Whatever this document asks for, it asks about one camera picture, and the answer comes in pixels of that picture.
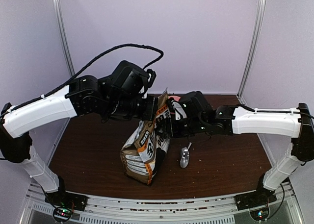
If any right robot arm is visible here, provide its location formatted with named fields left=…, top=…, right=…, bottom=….
left=168, top=91, right=314, bottom=205

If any metal scoop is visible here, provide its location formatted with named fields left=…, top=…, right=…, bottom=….
left=180, top=142, right=192, bottom=169

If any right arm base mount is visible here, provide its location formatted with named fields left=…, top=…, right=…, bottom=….
left=234, top=191, right=269, bottom=211

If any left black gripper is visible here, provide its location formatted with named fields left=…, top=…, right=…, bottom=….
left=104, top=94, right=159, bottom=121

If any aluminium frame post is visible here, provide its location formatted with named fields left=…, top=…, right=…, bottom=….
left=52, top=0, right=75, bottom=76
left=237, top=0, right=267, bottom=100

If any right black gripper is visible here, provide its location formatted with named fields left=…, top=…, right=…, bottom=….
left=154, top=117, right=207, bottom=140

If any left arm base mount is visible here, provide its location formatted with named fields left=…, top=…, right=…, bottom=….
left=44, top=192, right=88, bottom=211

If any pet food bag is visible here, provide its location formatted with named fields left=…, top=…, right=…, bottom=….
left=120, top=89, right=170, bottom=185

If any left aluminium frame post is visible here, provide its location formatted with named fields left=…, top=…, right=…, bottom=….
left=52, top=0, right=75, bottom=76

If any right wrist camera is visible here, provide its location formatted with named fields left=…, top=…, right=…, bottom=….
left=168, top=98, right=184, bottom=121

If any right aluminium frame post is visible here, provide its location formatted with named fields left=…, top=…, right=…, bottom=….
left=237, top=0, right=267, bottom=100

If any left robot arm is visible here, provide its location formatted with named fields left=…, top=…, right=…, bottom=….
left=0, top=61, right=157, bottom=206

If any front aluminium rail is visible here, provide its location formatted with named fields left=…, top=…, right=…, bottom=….
left=19, top=194, right=300, bottom=224

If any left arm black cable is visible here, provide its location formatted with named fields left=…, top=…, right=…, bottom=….
left=0, top=44, right=164, bottom=117

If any pink pet bowl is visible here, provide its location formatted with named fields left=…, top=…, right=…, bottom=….
left=168, top=95, right=181, bottom=101

